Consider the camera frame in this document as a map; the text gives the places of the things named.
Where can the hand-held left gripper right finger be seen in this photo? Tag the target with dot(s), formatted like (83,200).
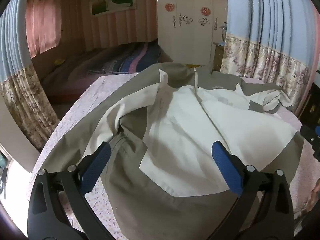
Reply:
(227,170)

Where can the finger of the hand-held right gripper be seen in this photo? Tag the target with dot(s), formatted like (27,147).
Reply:
(307,133)

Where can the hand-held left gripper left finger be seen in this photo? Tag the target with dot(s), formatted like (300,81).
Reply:
(98,165)

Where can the grey and white jacket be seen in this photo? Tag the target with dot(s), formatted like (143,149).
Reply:
(175,120)

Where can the person's right forearm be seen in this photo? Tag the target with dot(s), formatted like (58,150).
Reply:
(314,195)

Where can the pink floral bed sheet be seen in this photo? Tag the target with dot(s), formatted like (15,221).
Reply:
(82,105)

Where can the bed with dark cover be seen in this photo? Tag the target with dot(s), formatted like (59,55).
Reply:
(75,72)

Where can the blue floral curtain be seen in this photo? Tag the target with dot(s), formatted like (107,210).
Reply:
(270,30)
(15,42)

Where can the striped blanket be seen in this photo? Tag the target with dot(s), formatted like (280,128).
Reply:
(130,60)

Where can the small yellow object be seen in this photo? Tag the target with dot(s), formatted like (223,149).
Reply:
(60,61)

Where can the wooden nightstand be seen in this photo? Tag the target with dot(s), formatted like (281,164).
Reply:
(218,57)

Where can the white wardrobe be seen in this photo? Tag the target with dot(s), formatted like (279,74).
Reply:
(190,42)

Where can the table lamp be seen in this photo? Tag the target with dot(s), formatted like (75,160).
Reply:
(221,27)

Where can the pink curtain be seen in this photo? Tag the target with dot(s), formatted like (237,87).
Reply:
(42,22)

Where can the pink flower sticker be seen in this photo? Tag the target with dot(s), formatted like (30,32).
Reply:
(205,11)
(169,6)

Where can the framed wall picture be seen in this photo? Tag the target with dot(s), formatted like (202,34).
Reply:
(113,1)

